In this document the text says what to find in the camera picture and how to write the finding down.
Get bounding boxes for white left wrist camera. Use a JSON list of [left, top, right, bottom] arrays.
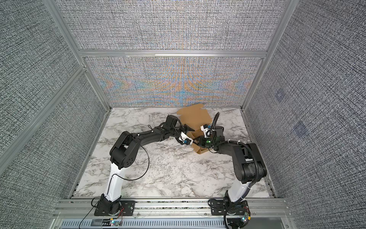
[[178, 132, 193, 145]]

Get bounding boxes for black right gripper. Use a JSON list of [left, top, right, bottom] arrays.
[[191, 135, 216, 148]]

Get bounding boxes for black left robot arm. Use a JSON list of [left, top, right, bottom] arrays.
[[94, 115, 194, 216]]

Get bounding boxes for aluminium front rail frame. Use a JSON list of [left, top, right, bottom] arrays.
[[48, 198, 296, 229]]

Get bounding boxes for aluminium enclosure frame bars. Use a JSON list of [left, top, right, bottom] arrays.
[[1, 1, 290, 209]]

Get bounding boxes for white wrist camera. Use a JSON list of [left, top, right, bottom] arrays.
[[178, 132, 193, 145], [200, 125, 213, 138]]

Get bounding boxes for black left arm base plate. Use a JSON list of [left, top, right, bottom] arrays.
[[94, 199, 136, 217]]

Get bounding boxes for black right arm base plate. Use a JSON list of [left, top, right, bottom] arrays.
[[208, 198, 251, 216]]

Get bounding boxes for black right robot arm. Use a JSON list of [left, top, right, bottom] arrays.
[[195, 125, 267, 214]]

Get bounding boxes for brown cardboard box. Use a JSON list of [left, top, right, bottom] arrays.
[[176, 104, 212, 139]]

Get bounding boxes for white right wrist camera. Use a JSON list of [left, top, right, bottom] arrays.
[[200, 125, 213, 138]]

